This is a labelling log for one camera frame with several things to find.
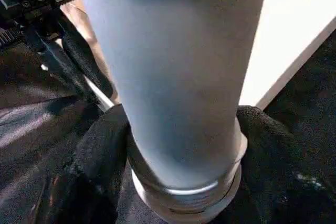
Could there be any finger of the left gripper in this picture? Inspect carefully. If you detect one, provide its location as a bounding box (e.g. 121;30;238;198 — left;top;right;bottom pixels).
60;25;115;100

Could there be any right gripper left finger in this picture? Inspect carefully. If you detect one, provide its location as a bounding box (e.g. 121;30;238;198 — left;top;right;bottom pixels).
31;103;132;224

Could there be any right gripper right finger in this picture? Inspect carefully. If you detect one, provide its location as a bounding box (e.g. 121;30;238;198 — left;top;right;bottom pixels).
220;106;336;224

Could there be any white plastic table leg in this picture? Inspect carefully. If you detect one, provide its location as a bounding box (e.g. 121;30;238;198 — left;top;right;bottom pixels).
73;0;271;190

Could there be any white plastic table top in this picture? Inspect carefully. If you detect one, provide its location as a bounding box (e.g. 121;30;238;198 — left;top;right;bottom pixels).
52;0;336;224

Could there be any black plastic mat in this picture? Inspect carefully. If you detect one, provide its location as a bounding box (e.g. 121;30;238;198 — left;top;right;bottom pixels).
0;25;336;224

